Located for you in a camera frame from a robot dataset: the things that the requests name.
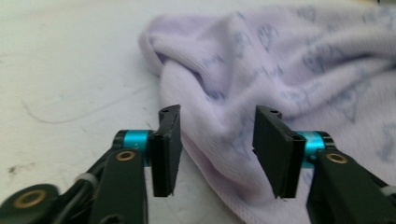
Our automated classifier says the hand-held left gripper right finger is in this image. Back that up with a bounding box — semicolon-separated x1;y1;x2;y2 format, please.
252;105;307;200

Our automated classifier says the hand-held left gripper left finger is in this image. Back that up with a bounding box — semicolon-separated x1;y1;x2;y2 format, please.
148;104;183;198

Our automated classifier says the lilac printed cloth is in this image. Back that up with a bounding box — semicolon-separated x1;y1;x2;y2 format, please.
138;6;396;224

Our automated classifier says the white grid mat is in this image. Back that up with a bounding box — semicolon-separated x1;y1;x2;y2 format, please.
0;0;379;224

